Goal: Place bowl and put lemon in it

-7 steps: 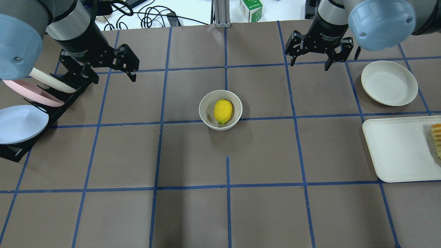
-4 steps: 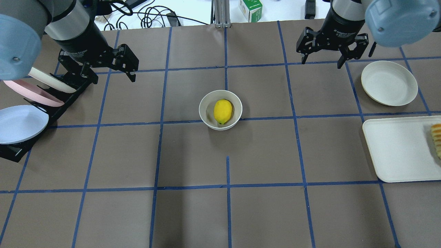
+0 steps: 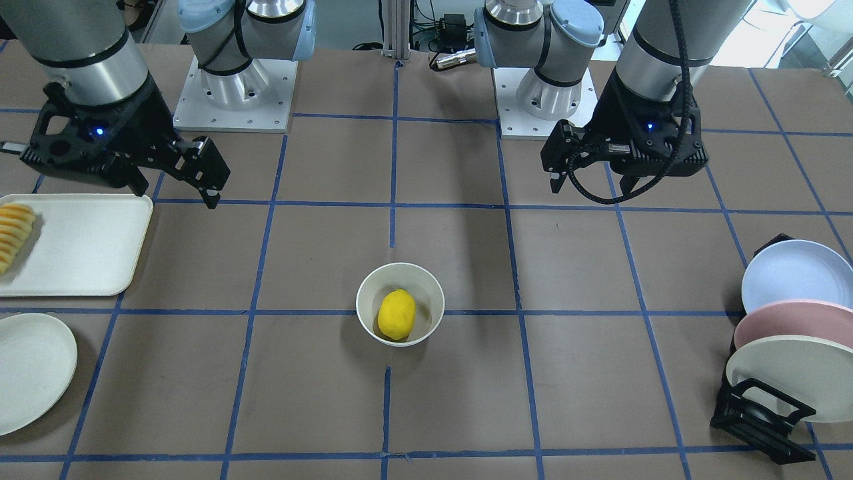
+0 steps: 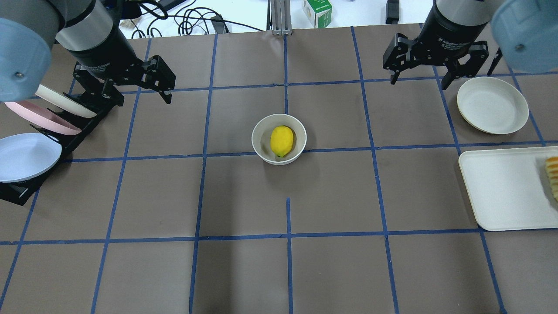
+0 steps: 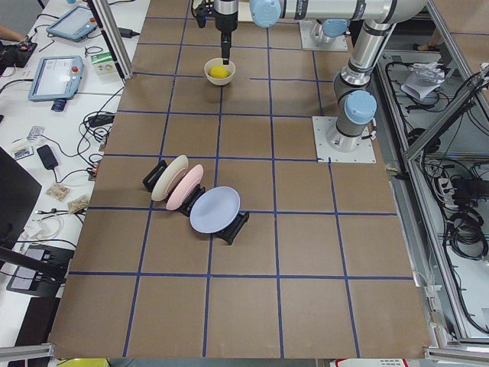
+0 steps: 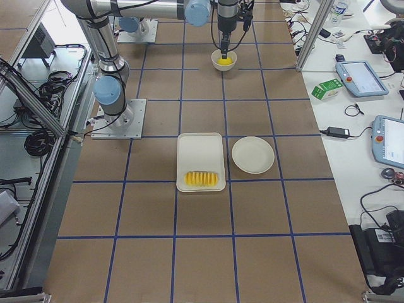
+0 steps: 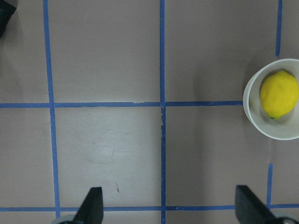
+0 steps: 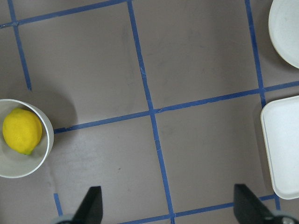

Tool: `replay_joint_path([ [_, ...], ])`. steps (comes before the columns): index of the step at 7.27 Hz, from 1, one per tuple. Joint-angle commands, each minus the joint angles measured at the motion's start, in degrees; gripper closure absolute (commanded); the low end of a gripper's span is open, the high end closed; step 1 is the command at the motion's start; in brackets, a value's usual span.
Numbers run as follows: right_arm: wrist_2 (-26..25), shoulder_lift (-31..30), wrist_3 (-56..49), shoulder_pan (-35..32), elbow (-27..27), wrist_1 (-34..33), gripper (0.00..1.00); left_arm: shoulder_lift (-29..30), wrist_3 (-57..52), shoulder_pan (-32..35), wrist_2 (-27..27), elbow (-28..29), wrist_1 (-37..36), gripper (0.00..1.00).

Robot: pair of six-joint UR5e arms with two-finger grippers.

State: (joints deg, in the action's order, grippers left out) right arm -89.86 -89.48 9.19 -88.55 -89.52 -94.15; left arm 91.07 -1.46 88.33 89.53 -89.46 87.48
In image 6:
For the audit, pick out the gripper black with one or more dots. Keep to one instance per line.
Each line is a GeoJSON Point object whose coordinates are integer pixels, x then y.
{"type": "Point", "coordinates": [226, 24]}

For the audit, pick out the white deep bowl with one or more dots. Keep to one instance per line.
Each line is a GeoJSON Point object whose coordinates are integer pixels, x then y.
{"type": "Point", "coordinates": [217, 53]}

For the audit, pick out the yellow lemon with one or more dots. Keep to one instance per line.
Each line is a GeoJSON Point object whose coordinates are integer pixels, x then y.
{"type": "Point", "coordinates": [225, 61]}

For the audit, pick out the cream rectangular tray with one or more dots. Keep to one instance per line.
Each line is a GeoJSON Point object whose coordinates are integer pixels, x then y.
{"type": "Point", "coordinates": [200, 152]}

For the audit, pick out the green white carton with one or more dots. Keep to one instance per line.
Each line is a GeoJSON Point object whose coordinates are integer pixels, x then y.
{"type": "Point", "coordinates": [327, 89]}

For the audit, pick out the cream round plate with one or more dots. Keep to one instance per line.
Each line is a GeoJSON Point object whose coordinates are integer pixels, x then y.
{"type": "Point", "coordinates": [253, 155]}

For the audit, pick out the blue teach pendant upper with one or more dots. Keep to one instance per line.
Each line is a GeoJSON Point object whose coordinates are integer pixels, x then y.
{"type": "Point", "coordinates": [360, 79]}

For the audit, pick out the blue teach pendant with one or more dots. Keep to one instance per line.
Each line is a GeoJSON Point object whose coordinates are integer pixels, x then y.
{"type": "Point", "coordinates": [387, 140]}
{"type": "Point", "coordinates": [360, 79]}

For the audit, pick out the black power adapter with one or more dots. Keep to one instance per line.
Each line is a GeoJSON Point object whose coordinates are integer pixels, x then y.
{"type": "Point", "coordinates": [336, 132]}

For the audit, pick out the sliced yellow fruit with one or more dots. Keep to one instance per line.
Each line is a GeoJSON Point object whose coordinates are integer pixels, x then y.
{"type": "Point", "coordinates": [201, 178]}

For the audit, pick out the grey electronics box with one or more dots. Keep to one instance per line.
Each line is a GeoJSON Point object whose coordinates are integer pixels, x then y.
{"type": "Point", "coordinates": [41, 46]}

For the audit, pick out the blue teach pendant lower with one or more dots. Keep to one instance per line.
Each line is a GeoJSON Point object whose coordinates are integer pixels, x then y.
{"type": "Point", "coordinates": [387, 140]}

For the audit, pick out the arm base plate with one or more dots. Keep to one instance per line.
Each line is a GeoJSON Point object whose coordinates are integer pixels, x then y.
{"type": "Point", "coordinates": [129, 125]}
{"type": "Point", "coordinates": [148, 38]}

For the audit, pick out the aluminium frame post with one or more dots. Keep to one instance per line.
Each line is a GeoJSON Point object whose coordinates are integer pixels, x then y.
{"type": "Point", "coordinates": [317, 25]}

